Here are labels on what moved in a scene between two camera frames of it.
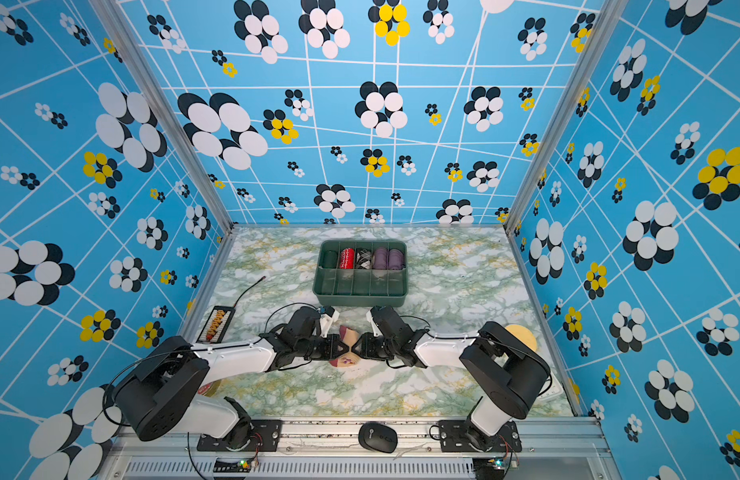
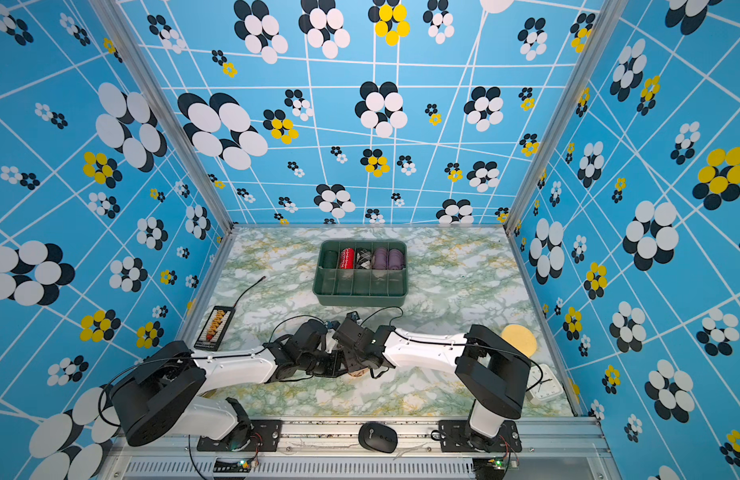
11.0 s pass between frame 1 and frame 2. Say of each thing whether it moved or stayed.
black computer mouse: stayed
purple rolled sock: stayed
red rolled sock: stayed
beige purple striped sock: moved
